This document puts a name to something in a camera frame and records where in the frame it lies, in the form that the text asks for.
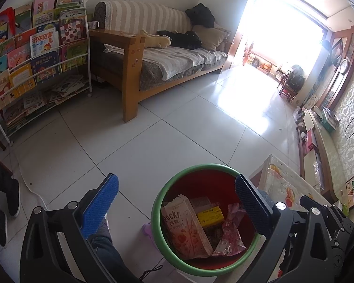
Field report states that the patterned cushion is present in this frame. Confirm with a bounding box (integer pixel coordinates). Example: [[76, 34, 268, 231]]
[[217, 28, 232, 50]]

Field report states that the person's jeans leg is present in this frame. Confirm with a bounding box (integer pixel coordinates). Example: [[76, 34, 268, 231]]
[[90, 221, 142, 283]]

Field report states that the red bin with green rim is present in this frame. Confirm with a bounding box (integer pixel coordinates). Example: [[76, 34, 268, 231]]
[[151, 164, 267, 278]]

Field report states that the cream biscuit stick box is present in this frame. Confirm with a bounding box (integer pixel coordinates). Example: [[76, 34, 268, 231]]
[[161, 194, 214, 260]]

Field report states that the wooden sofa with striped cover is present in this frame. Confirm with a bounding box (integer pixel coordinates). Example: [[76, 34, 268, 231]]
[[88, 0, 232, 123]]

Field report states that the pink wrapper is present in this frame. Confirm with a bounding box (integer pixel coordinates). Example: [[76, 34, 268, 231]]
[[212, 203, 247, 257]]

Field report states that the fruit print table cover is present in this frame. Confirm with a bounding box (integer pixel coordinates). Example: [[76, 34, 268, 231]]
[[249, 154, 331, 213]]

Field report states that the long television cabinet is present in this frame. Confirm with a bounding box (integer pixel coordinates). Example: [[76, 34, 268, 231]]
[[295, 106, 340, 204]]

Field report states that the green box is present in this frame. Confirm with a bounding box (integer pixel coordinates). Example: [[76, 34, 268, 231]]
[[320, 108, 341, 132]]

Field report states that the wooden chair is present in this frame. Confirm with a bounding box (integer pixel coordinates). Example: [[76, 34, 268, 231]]
[[279, 64, 306, 102]]

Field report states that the row of picture books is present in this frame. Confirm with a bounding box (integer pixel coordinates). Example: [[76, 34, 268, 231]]
[[0, 0, 90, 127]]

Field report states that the purple plastic object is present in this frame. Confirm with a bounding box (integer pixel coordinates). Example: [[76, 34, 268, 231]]
[[141, 222, 160, 252]]

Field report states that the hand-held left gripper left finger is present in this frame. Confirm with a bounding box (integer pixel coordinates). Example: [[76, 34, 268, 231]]
[[19, 173, 119, 283]]

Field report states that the black floor cable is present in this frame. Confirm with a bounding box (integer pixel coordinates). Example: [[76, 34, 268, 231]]
[[139, 264, 164, 280]]

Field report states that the black television cable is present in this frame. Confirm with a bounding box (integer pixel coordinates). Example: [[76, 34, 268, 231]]
[[344, 102, 354, 139]]

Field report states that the beige cushion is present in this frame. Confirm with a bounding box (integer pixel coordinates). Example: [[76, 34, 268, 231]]
[[192, 24, 228, 51]]

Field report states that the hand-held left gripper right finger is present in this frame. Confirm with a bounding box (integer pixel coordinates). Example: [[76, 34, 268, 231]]
[[233, 175, 347, 283]]

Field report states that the white wire book rack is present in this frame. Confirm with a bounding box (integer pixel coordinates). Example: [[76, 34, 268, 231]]
[[0, 0, 93, 145]]

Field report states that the black clothing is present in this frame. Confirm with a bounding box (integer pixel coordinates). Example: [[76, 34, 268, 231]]
[[158, 30, 202, 50]]

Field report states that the black bag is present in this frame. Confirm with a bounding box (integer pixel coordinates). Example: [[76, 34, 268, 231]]
[[185, 3, 215, 28]]

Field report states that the cream plush toy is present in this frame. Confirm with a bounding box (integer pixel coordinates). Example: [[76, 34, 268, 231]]
[[140, 30, 172, 49]]

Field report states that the long yellow bear box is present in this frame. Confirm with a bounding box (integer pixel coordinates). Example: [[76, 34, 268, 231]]
[[196, 206, 225, 228]]

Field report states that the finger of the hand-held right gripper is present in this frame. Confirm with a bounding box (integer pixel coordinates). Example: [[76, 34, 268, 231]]
[[299, 195, 354, 283]]

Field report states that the white floor cable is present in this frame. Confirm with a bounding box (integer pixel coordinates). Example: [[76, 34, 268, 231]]
[[4, 141, 49, 210]]

